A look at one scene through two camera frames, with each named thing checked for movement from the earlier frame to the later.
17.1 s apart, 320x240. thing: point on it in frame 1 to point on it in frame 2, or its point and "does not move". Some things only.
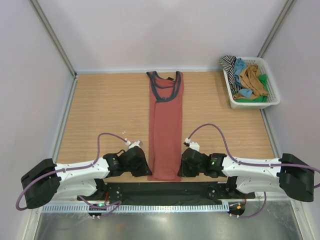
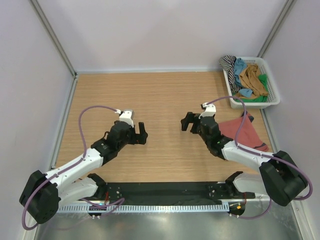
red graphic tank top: [166, 127] to [248, 135]
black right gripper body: [189, 171] to [203, 136]
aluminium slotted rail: [135, 208] does not move
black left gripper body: [138, 169] to [131, 139]
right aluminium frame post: [283, 13] does not move
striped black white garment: [228, 63] does not move
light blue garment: [239, 64] does not move
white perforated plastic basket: [273, 98] does not move
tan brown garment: [251, 79] does not move
